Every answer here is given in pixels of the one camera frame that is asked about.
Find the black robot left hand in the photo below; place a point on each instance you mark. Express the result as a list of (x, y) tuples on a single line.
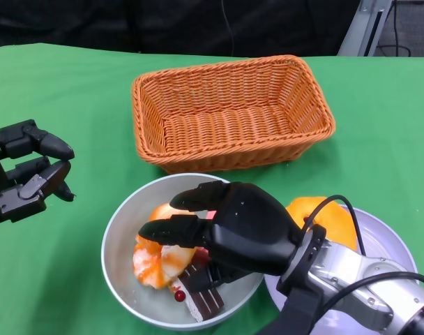
[(23, 195)]

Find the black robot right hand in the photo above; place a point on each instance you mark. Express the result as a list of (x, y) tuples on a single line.
[(250, 230)]

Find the round orange bread bun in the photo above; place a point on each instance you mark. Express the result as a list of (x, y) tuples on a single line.
[(334, 220)]

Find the grey ceramic bowl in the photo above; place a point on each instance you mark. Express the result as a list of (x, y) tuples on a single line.
[(121, 244)]

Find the small pink cake slice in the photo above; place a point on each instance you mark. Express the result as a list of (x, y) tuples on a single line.
[(199, 256)]

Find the chocolate layered cake slice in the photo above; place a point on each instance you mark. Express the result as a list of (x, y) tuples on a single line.
[(205, 303)]

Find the orange wicker basket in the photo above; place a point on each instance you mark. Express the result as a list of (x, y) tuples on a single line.
[(226, 132)]

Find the lavender plate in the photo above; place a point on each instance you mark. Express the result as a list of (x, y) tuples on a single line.
[(383, 237)]

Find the green tablecloth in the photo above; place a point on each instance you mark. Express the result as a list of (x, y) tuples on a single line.
[(58, 104)]

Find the black backdrop curtain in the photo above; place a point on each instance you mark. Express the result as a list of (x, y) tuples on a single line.
[(93, 21)]

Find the grey metal frame leg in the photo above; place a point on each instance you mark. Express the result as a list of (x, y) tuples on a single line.
[(362, 31)]

